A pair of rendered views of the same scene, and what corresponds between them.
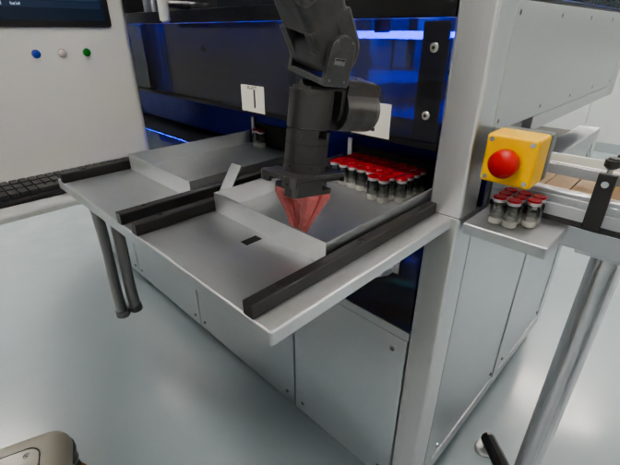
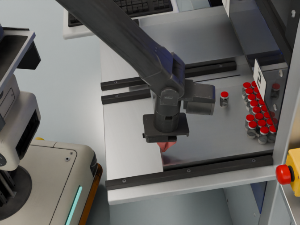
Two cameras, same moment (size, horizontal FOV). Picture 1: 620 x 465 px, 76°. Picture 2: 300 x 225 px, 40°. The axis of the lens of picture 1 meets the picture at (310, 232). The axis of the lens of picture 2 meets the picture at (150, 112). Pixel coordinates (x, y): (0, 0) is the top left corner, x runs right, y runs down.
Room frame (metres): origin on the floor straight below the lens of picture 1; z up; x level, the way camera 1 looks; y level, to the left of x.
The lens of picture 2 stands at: (0.06, -0.42, 1.73)
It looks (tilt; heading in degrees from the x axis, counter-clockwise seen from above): 48 degrees down; 46
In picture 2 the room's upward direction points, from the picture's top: 9 degrees counter-clockwise
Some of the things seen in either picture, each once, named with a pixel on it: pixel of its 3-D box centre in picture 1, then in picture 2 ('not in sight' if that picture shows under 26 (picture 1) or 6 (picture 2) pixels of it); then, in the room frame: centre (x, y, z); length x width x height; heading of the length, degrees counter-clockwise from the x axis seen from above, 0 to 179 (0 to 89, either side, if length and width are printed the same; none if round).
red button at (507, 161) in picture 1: (505, 162); (286, 174); (0.55, -0.28, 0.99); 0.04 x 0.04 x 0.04; 46
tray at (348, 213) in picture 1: (336, 195); (221, 118); (0.67, -0.05, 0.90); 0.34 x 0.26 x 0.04; 136
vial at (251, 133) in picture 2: (383, 190); (252, 130); (0.68, -0.13, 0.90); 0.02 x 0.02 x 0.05
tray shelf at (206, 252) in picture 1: (247, 195); (183, 85); (0.74, 0.12, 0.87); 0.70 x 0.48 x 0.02; 46
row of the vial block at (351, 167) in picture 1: (365, 179); (254, 111); (0.74, -0.11, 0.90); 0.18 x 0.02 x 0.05; 46
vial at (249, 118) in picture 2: (373, 186); (249, 122); (0.70, -0.12, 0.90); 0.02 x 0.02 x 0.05
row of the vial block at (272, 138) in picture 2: (372, 177); (263, 110); (0.75, -0.12, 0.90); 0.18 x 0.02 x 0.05; 46
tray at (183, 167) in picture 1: (225, 158); (196, 38); (0.91, 0.20, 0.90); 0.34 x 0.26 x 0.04; 136
